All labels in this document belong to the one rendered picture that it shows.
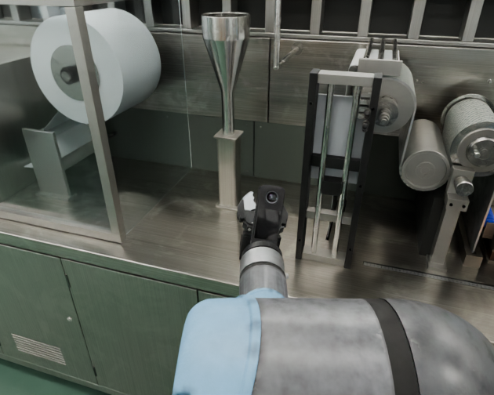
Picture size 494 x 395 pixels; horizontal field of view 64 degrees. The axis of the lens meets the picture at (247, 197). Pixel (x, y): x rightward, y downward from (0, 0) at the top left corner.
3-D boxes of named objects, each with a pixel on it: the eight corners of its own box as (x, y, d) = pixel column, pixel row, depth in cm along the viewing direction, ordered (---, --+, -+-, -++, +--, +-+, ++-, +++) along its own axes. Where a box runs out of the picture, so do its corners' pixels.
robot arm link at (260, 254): (242, 258, 62) (293, 264, 63) (242, 240, 66) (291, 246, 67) (236, 293, 66) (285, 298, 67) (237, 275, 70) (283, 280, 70)
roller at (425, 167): (397, 187, 112) (406, 147, 105) (397, 152, 133) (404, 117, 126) (444, 193, 108) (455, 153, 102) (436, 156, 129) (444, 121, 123)
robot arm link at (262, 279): (236, 355, 57) (235, 313, 53) (238, 300, 67) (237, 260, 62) (291, 356, 57) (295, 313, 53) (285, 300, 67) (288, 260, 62)
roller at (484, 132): (453, 170, 104) (463, 128, 98) (443, 135, 125) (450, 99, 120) (503, 174, 101) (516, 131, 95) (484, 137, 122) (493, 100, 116)
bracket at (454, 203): (426, 270, 114) (455, 175, 98) (425, 257, 119) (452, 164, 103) (446, 274, 112) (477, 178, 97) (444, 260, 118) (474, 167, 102)
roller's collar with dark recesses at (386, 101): (368, 125, 101) (372, 100, 97) (370, 117, 106) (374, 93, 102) (395, 128, 99) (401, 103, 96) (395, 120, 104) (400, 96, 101)
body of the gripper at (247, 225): (238, 240, 81) (236, 281, 70) (244, 204, 77) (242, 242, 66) (275, 245, 81) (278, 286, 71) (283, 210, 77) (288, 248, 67)
